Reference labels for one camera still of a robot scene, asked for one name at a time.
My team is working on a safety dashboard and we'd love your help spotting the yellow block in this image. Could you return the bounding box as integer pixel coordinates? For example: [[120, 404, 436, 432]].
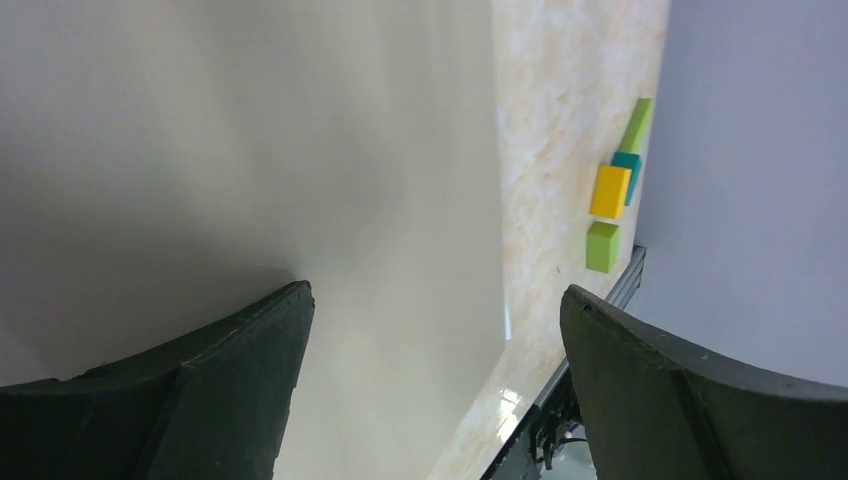
[[590, 165, 632, 220]]

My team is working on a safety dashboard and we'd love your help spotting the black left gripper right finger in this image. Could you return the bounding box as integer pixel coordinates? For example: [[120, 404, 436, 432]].
[[560, 285, 847, 479]]

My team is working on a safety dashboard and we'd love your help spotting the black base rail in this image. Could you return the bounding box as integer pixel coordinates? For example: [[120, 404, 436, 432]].
[[481, 370, 583, 480]]

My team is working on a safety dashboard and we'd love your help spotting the teal block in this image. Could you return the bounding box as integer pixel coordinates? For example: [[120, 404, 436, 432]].
[[610, 151, 644, 207]]

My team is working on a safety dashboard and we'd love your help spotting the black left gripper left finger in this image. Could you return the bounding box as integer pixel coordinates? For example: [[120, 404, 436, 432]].
[[1, 281, 315, 479]]

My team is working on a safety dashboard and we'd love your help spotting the light green block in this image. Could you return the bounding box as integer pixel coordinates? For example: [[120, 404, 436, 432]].
[[618, 97, 654, 154]]

